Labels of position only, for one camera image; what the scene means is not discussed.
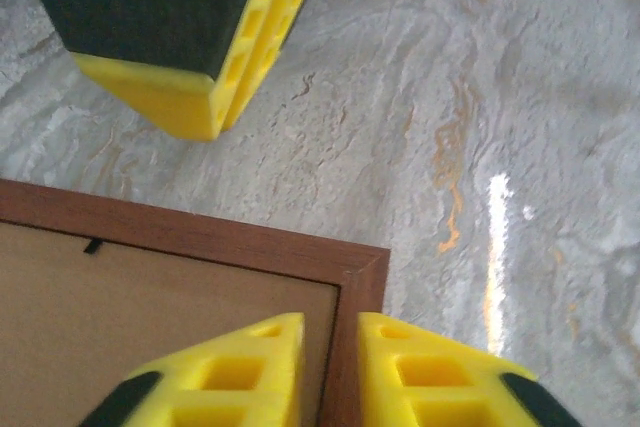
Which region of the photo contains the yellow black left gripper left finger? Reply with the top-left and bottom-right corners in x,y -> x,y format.
79,312 -> 307,427

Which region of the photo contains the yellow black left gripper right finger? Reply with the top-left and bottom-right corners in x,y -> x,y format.
356,312 -> 584,427

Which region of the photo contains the brown wooden picture frame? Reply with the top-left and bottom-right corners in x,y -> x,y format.
0,179 -> 391,427

